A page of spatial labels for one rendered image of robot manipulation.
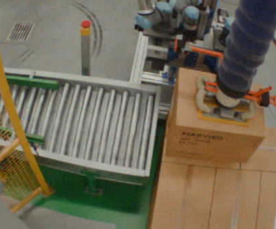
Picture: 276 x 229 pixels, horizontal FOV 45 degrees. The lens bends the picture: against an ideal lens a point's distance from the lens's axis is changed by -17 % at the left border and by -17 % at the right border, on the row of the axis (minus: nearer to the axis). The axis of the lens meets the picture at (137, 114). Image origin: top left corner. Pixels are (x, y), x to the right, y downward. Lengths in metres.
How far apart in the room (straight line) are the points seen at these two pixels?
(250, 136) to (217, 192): 0.55
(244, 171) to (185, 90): 0.83
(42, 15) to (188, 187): 2.66
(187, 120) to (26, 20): 2.66
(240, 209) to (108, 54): 2.06
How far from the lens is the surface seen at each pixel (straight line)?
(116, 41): 3.87
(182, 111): 2.19
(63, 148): 2.64
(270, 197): 2.75
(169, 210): 2.50
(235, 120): 2.22
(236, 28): 1.73
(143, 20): 2.37
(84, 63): 2.96
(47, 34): 4.04
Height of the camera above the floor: 2.92
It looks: 59 degrees down
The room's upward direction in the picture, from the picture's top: 8 degrees clockwise
